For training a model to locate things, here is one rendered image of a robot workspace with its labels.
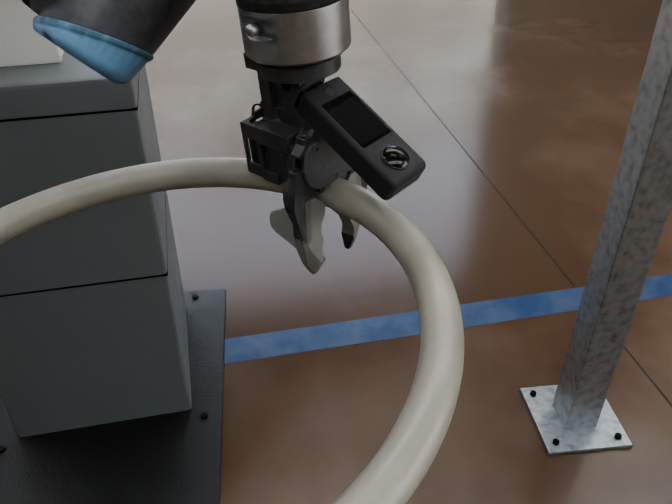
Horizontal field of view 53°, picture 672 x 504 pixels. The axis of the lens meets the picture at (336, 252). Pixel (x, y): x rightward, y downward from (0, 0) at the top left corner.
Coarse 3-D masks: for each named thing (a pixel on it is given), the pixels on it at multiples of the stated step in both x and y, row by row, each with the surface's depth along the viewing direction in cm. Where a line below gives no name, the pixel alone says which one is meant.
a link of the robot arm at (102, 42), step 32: (32, 0) 56; (64, 0) 55; (96, 0) 55; (128, 0) 55; (160, 0) 56; (192, 0) 59; (64, 32) 55; (96, 32) 55; (128, 32) 56; (160, 32) 58; (96, 64) 56; (128, 64) 58
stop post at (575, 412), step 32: (640, 96) 118; (640, 128) 118; (640, 160) 119; (640, 192) 122; (608, 224) 132; (640, 224) 126; (608, 256) 133; (640, 256) 131; (608, 288) 134; (640, 288) 135; (576, 320) 149; (608, 320) 140; (576, 352) 150; (608, 352) 145; (576, 384) 151; (608, 384) 152; (544, 416) 162; (576, 416) 157; (608, 416) 162; (576, 448) 155; (608, 448) 155
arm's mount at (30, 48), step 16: (0, 0) 112; (16, 0) 113; (0, 16) 114; (16, 16) 114; (32, 16) 115; (0, 32) 115; (16, 32) 116; (32, 32) 116; (0, 48) 116; (16, 48) 117; (32, 48) 118; (48, 48) 118; (0, 64) 118; (16, 64) 118; (32, 64) 119
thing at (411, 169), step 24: (312, 96) 57; (336, 96) 58; (312, 120) 57; (336, 120) 56; (360, 120) 57; (336, 144) 57; (360, 144) 56; (384, 144) 56; (360, 168) 56; (384, 168) 55; (408, 168) 56; (384, 192) 56
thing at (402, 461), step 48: (48, 192) 65; (96, 192) 67; (144, 192) 68; (336, 192) 61; (0, 240) 63; (384, 240) 57; (432, 288) 49; (432, 336) 45; (432, 384) 42; (432, 432) 40; (384, 480) 37
